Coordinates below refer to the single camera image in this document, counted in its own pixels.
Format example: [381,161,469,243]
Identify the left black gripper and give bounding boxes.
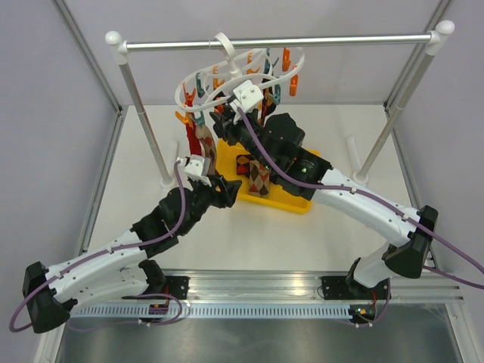
[180,174,243,234]

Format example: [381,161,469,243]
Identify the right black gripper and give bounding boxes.
[210,104,278,173]

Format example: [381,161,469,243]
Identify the beige argyle sock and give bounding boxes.
[195,125,218,175]

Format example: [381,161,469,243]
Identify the dark argyle sock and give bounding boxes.
[259,87,273,126]
[235,154,253,178]

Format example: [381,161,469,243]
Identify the brown argyle sock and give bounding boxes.
[248,161,270,198]

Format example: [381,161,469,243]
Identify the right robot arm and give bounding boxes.
[210,107,438,299]

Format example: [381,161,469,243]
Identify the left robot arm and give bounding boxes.
[22,176,242,334]

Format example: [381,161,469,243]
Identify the red sock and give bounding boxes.
[185,122,202,155]

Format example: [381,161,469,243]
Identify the yellow plastic tray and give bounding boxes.
[216,139,312,214]

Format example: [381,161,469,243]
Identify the hanging dark argyle sock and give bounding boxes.
[259,87,273,126]

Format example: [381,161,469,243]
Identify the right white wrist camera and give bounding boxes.
[228,80,263,124]

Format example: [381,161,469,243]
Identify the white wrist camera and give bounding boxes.
[228,80,263,124]
[177,154,212,186]

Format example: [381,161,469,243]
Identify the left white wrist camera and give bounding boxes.
[177,154,212,186]

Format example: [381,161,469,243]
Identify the white sock hanger frame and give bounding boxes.
[175,33,306,115]

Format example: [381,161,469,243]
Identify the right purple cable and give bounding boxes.
[240,109,484,290]

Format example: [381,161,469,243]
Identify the purple cable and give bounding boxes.
[240,109,484,290]
[9,160,186,333]

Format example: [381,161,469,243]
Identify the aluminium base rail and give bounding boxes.
[52,267,464,303]

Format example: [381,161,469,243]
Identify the white slotted cable duct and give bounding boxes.
[73,302,352,319]

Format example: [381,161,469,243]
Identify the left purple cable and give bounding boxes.
[9,160,186,333]

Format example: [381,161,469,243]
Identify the silver clothes rail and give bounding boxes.
[105,20,455,185]

